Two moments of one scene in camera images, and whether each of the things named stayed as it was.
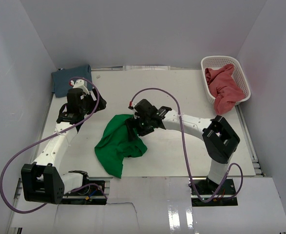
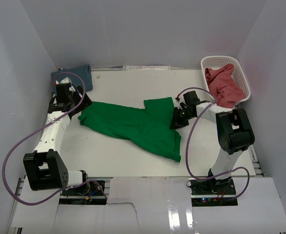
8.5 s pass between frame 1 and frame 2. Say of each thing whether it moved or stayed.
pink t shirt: stayed
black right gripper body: moved
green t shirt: moved
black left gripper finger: moved
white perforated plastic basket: stayed
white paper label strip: stayed
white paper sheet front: stayed
